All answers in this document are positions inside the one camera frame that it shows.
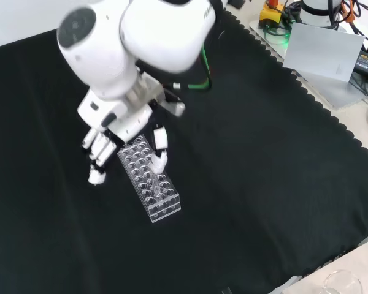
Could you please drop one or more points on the grey tape strip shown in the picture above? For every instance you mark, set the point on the grey tape strip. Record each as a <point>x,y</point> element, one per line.
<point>227,291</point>

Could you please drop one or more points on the yellow stop button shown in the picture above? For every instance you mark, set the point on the yellow stop button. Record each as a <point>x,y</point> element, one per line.
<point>271,12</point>

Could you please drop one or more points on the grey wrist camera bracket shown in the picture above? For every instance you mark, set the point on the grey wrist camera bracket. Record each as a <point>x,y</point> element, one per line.
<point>174,107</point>

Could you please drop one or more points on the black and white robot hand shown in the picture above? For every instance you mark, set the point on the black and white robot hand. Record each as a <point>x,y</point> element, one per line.
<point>122,122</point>

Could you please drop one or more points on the black bench cloth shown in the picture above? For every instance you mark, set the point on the black bench cloth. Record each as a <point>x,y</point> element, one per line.
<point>248,168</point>

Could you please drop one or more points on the clear plastic test tube rack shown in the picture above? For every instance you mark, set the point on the clear plastic test tube rack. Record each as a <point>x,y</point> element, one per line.
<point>147,190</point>

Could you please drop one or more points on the grey metal base plate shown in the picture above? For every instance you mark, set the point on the grey metal base plate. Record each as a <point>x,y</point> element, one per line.
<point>340,95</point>

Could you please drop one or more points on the pale board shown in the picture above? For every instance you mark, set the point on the pale board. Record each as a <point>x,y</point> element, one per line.
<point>322,52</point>

